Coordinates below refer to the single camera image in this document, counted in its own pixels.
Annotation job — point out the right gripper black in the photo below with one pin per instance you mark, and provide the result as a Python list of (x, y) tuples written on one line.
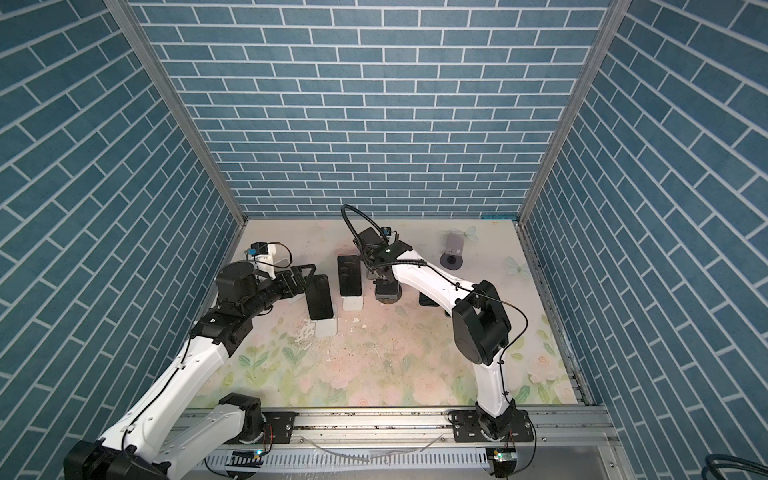
[(371, 269)]

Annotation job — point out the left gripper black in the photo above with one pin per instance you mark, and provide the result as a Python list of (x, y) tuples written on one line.
[(299, 286)]

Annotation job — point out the black phone pink edge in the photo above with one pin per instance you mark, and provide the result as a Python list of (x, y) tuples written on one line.
[(349, 275)]

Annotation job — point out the white stand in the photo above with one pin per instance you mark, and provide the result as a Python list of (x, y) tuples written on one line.
[(352, 304), (326, 328)]

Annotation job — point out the black phone cracked screen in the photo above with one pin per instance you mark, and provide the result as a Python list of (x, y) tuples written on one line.
[(426, 301)]

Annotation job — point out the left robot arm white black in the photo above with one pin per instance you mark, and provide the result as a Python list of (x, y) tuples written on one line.
[(137, 446)]

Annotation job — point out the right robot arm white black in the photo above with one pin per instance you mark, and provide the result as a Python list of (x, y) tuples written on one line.
[(480, 322)]

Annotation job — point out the dark round phone stand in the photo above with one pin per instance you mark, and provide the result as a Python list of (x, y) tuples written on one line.
[(388, 299)]

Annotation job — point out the left controller board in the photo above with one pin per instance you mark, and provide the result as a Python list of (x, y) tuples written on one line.
[(242, 464)]

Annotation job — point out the controller board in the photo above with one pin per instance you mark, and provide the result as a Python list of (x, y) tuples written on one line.
[(502, 461), (242, 464)]

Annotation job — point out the right controller board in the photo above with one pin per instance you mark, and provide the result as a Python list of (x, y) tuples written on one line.
[(502, 461)]

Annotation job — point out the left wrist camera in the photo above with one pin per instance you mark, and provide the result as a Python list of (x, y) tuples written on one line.
[(262, 255)]

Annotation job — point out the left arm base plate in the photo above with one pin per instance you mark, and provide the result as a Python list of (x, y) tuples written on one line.
[(273, 427)]

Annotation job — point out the white vented cable duct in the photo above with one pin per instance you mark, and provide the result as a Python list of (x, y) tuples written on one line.
[(315, 460)]

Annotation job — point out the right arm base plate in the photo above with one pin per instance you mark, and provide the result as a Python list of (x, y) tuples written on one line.
[(514, 425)]

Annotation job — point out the left aluminium corner post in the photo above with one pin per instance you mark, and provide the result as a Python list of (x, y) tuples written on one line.
[(130, 27)]

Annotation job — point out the aluminium corner post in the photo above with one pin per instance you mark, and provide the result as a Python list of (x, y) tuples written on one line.
[(130, 27), (596, 55)]

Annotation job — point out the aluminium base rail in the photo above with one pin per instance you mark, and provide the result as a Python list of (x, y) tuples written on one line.
[(401, 428)]

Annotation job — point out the right aluminium corner post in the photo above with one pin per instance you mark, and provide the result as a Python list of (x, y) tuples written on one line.
[(596, 55)]

